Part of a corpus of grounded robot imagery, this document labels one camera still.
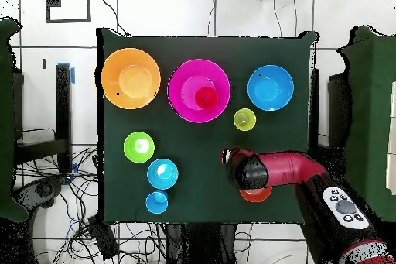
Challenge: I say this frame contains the yellow cup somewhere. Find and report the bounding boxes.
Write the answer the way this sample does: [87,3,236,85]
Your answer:
[233,108,257,132]

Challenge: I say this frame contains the red cup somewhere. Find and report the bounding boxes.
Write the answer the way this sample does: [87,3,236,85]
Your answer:
[194,86,219,111]

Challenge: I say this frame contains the large pink bowl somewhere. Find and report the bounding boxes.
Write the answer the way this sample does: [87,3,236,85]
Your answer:
[166,58,232,124]

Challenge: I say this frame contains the dark green tablecloth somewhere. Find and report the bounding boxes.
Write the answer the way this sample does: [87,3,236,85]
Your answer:
[96,26,319,226]

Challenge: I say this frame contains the small red-orange bowl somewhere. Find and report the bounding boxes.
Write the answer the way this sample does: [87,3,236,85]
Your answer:
[239,186,274,204]

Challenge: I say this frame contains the small blue bowl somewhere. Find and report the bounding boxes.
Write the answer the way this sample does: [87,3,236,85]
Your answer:
[146,158,179,190]

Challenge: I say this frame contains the large blue bowl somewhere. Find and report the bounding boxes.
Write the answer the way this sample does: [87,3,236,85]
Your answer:
[247,64,295,112]

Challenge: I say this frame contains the blue cup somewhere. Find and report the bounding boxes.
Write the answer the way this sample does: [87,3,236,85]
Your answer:
[145,190,169,215]

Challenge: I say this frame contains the small green bowl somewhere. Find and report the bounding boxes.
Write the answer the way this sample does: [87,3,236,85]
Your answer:
[123,131,155,164]

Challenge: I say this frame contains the large orange bowl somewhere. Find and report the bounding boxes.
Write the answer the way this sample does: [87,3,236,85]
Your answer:
[101,47,162,111]

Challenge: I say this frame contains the black power strip box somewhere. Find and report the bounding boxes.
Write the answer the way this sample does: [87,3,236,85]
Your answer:
[87,214,121,260]

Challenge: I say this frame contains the green cloth covered side table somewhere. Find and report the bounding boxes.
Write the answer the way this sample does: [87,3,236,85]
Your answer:
[0,17,30,223]
[335,25,396,223]

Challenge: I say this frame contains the white box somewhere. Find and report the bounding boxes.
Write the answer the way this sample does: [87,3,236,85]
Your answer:
[385,81,396,195]

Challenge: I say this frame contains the blue tape strip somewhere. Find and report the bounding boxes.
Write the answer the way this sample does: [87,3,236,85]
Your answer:
[56,62,76,85]

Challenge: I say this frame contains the black metal post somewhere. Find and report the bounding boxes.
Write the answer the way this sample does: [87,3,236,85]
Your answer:
[54,63,73,174]
[309,68,321,153]

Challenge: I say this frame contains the tangled black floor cables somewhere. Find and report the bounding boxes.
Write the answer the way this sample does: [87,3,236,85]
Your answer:
[13,146,168,264]

